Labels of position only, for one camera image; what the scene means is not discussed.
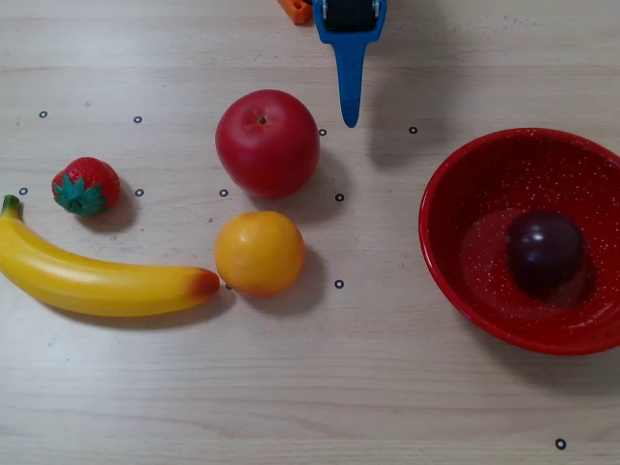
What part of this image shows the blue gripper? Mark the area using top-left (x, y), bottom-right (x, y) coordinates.
top-left (312, 0), bottom-right (388, 129)

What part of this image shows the red toy apple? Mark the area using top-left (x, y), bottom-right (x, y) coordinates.
top-left (214, 88), bottom-right (322, 201)

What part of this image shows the red speckled bowl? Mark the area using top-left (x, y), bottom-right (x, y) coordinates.
top-left (418, 127), bottom-right (620, 357)

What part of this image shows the dark purple plum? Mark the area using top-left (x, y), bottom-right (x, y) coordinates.
top-left (505, 210), bottom-right (585, 299)

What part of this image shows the toy orange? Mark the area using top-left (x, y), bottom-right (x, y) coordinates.
top-left (213, 209), bottom-right (307, 299)

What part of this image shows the red toy strawberry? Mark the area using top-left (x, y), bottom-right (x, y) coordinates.
top-left (50, 155), bottom-right (122, 218)

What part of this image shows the yellow toy banana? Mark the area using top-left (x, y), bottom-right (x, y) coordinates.
top-left (0, 194), bottom-right (222, 319)

